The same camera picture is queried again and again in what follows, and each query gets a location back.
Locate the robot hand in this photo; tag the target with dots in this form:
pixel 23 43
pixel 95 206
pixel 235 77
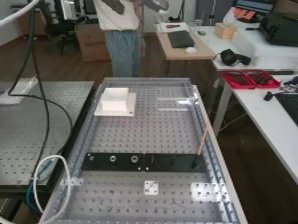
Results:
pixel 155 4

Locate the large metal nut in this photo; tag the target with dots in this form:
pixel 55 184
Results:
pixel 134 159

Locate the small metal nut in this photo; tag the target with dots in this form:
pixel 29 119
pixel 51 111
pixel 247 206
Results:
pixel 113 159

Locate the black laptop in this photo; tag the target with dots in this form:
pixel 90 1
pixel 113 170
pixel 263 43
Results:
pixel 179 39

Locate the person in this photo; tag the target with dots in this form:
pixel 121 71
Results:
pixel 119 36

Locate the white computer mouse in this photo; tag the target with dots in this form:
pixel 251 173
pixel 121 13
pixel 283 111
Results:
pixel 190 50

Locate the small wooden box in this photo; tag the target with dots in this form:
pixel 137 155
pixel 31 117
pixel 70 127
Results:
pixel 224 31

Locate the cardboard box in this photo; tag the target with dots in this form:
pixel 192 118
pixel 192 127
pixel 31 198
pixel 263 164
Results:
pixel 93 43

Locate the wooden desk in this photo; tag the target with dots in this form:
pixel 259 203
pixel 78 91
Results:
pixel 186 61

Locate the black office chair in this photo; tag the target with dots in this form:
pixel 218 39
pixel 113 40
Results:
pixel 59 25

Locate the black headset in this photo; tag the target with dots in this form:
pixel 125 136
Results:
pixel 232 57

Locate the red tray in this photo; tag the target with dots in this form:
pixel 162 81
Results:
pixel 238 80
pixel 264 78

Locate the black case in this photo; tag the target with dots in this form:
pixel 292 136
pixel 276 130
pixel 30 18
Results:
pixel 280 30

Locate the small white box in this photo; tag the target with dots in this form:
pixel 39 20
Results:
pixel 114 100

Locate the small black gadget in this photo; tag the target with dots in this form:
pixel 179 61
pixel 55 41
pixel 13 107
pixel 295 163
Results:
pixel 268 96

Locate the clear box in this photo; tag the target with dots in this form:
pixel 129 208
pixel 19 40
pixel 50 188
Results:
pixel 146 140

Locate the thin stick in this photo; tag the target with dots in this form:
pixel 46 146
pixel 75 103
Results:
pixel 202 140

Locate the white desk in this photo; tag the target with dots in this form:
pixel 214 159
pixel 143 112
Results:
pixel 270 133

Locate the black plate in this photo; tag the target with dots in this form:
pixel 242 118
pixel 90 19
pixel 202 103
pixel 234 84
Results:
pixel 172 164

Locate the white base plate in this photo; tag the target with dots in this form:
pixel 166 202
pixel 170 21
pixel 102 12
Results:
pixel 113 113

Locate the small white square bracket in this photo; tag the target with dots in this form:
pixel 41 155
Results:
pixel 150 187

